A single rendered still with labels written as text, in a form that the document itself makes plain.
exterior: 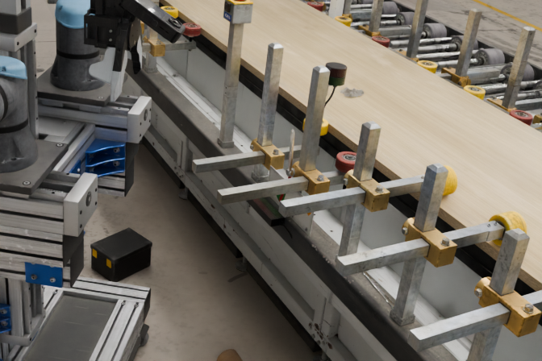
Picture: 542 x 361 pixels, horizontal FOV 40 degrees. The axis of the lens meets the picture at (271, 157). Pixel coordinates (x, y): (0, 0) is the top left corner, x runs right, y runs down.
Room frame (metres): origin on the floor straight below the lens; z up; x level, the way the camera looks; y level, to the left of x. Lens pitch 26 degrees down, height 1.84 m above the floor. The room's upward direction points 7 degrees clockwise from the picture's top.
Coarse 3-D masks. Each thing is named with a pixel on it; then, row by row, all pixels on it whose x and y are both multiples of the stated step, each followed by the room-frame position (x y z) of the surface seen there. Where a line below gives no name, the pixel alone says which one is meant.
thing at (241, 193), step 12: (276, 180) 1.82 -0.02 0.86; (288, 180) 1.83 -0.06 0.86; (300, 180) 1.84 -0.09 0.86; (336, 180) 1.90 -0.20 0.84; (228, 192) 1.73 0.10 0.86; (240, 192) 1.73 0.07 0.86; (252, 192) 1.75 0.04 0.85; (264, 192) 1.77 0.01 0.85; (276, 192) 1.79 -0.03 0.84; (288, 192) 1.81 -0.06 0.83
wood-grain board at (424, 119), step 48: (192, 0) 3.44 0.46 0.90; (288, 0) 3.66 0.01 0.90; (288, 48) 2.89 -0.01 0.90; (336, 48) 2.97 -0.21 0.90; (384, 48) 3.05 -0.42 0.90; (288, 96) 2.40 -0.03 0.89; (336, 96) 2.43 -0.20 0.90; (384, 96) 2.48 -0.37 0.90; (432, 96) 2.55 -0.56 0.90; (384, 144) 2.07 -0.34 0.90; (432, 144) 2.11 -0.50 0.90; (480, 144) 2.16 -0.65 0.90; (528, 144) 2.21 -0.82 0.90; (480, 192) 1.83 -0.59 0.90; (528, 192) 1.87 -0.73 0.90
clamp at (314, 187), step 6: (294, 168) 1.91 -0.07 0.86; (300, 168) 1.89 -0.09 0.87; (300, 174) 1.89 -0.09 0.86; (306, 174) 1.86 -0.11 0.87; (312, 174) 1.87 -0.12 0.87; (318, 174) 1.87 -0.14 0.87; (312, 180) 1.83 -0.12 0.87; (318, 180) 1.83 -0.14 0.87; (324, 180) 1.84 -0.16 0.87; (312, 186) 1.83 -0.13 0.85; (318, 186) 1.82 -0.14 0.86; (324, 186) 1.83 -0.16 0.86; (306, 192) 1.85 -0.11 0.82; (312, 192) 1.83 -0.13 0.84; (318, 192) 1.82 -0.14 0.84; (324, 192) 1.84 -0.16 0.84
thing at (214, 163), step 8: (248, 152) 2.06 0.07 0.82; (256, 152) 2.07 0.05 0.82; (288, 152) 2.10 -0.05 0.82; (296, 152) 2.12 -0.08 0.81; (200, 160) 1.96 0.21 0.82; (208, 160) 1.97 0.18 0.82; (216, 160) 1.98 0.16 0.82; (224, 160) 1.99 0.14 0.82; (232, 160) 2.00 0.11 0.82; (240, 160) 2.01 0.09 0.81; (248, 160) 2.03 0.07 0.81; (256, 160) 2.04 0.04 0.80; (264, 160) 2.06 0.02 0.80; (192, 168) 1.96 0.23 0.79; (200, 168) 1.94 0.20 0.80; (208, 168) 1.96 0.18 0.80; (216, 168) 1.97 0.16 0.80; (224, 168) 1.99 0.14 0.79
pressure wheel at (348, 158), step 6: (336, 156) 1.93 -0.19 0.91; (342, 156) 1.94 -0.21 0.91; (348, 156) 1.93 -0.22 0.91; (354, 156) 1.95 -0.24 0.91; (336, 162) 1.92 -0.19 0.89; (342, 162) 1.90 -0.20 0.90; (348, 162) 1.90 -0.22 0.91; (354, 162) 1.91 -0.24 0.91; (342, 168) 1.90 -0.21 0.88; (348, 168) 1.90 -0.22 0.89
